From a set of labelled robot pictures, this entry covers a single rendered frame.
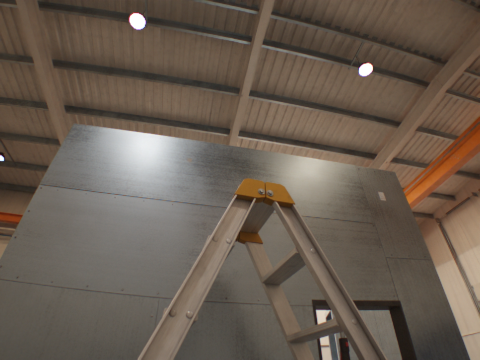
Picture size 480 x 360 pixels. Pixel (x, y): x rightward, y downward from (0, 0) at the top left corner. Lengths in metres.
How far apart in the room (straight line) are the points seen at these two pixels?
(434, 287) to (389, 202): 0.67
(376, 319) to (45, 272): 5.48
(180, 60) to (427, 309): 6.89
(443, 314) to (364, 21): 6.44
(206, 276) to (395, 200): 1.88
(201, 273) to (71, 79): 8.14
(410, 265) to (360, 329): 1.27
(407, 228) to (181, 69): 6.46
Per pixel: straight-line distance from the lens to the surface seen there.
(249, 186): 0.89
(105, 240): 1.58
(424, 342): 1.96
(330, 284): 0.87
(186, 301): 0.71
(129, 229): 1.59
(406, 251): 2.14
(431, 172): 9.93
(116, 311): 1.45
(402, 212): 2.33
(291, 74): 7.53
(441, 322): 2.09
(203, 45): 7.18
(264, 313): 1.49
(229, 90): 7.49
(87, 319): 1.47
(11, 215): 12.34
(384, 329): 6.05
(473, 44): 8.51
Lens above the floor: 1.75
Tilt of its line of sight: 39 degrees up
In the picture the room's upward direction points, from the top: straight up
